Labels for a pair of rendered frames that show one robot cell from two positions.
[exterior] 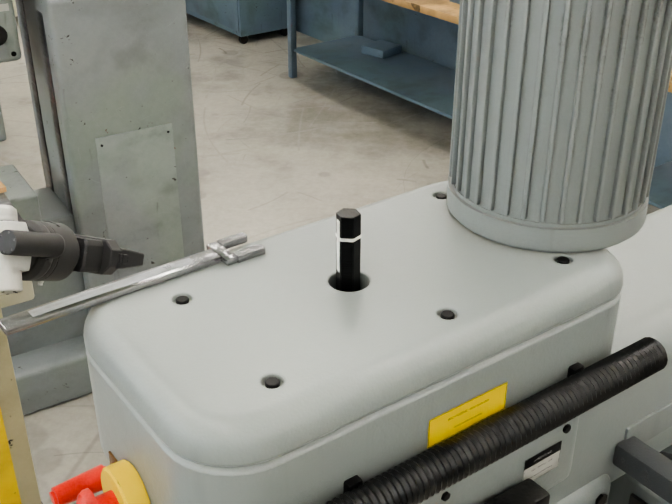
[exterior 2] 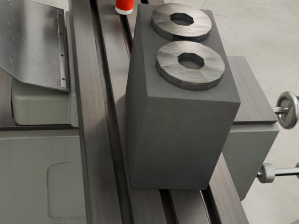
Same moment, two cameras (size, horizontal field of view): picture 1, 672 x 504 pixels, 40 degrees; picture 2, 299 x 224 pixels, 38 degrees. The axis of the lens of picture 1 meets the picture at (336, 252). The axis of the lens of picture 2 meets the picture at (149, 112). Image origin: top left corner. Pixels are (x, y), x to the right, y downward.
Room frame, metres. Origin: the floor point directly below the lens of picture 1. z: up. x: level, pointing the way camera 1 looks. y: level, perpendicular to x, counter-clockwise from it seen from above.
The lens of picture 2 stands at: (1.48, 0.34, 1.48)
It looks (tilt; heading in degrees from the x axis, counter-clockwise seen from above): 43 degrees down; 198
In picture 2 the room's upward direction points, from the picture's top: 12 degrees clockwise
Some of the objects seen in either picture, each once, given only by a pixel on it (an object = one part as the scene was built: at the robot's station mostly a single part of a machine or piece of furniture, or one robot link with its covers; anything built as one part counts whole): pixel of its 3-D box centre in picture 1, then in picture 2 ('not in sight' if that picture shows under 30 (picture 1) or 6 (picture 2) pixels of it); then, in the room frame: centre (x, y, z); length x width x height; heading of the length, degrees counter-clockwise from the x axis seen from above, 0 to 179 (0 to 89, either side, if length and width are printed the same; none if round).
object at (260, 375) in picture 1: (361, 348); not in sight; (0.72, -0.02, 1.81); 0.47 x 0.26 x 0.16; 126
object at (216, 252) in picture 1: (137, 281); not in sight; (0.70, 0.18, 1.89); 0.24 x 0.04 x 0.01; 127
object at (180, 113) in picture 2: not in sight; (173, 92); (0.99, 0.21, 1.06); 0.22 x 0.12 x 0.20; 29
